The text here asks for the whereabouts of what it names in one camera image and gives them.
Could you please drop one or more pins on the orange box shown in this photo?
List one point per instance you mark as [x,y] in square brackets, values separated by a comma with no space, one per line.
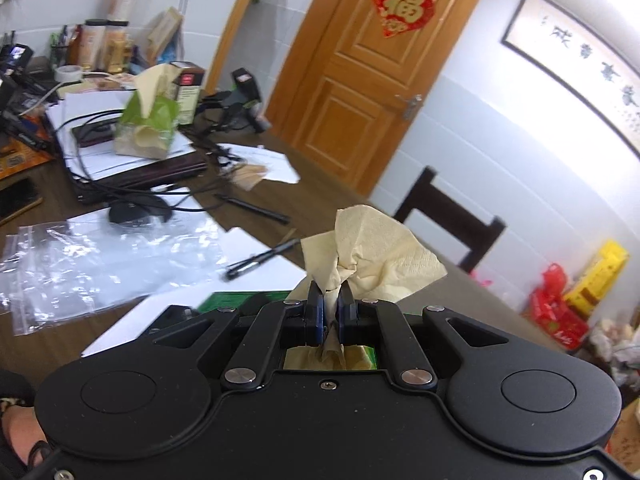
[22,152]

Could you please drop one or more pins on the black round stand base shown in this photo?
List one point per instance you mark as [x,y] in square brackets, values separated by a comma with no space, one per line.
[140,211]

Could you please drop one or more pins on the white paper sheet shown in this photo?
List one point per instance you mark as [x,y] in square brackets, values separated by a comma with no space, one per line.
[160,310]

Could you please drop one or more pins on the clear jar black lid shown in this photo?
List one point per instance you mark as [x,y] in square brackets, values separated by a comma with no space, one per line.
[117,47]
[94,45]

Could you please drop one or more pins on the cardboard box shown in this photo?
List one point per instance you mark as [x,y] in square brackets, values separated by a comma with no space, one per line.
[625,440]

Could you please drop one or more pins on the wooden door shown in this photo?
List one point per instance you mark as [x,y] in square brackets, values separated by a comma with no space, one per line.
[360,85]

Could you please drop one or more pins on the green medicine box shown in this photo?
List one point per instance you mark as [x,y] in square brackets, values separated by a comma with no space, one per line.
[240,299]

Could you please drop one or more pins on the kraft paper bag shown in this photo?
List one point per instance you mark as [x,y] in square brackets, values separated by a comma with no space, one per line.
[165,35]

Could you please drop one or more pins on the white tape roll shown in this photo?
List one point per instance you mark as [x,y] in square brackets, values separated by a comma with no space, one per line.
[69,73]

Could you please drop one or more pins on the red flat box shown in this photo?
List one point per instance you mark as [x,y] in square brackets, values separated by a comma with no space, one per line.
[565,325]

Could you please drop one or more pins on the clear plastic zip bag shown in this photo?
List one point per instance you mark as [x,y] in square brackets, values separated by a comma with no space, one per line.
[100,270]

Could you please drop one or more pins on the red door decoration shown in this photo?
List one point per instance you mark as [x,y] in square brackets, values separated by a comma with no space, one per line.
[405,5]

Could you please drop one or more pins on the white paper slip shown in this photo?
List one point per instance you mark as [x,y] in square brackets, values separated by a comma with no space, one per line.
[272,165]

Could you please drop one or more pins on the large framed calligraphy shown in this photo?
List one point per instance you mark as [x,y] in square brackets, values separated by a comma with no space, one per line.
[580,65]

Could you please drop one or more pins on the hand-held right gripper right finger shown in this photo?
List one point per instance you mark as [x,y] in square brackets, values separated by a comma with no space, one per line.
[345,317]

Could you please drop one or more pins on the stack of white papers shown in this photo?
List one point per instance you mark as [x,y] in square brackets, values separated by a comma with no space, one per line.
[90,105]

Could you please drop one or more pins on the crumpled white plastic bags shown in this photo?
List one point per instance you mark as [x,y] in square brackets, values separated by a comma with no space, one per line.
[617,345]

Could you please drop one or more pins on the black handheld scanner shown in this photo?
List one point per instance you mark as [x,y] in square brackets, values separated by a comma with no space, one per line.
[247,95]

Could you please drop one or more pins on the green tissue pack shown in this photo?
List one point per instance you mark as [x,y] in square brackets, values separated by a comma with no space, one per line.
[147,120]

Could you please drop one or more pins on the brown box red label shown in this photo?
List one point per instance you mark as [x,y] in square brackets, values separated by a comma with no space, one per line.
[190,92]

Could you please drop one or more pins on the dark wooden chair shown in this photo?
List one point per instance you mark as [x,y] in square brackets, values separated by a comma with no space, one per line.
[450,220]

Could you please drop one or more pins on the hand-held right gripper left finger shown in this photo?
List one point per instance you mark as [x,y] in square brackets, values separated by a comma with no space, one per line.
[315,315]

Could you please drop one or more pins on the yellow rice bag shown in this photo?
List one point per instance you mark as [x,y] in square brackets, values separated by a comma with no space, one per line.
[597,275]

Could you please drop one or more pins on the beige tissue paper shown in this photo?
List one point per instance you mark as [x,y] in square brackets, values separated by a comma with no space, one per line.
[380,255]

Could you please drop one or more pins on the black pen holder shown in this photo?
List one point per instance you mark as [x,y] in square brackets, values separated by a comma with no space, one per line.
[59,52]

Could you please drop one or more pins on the brown kraft paper piece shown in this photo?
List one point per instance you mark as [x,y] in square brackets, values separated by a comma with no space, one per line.
[250,176]

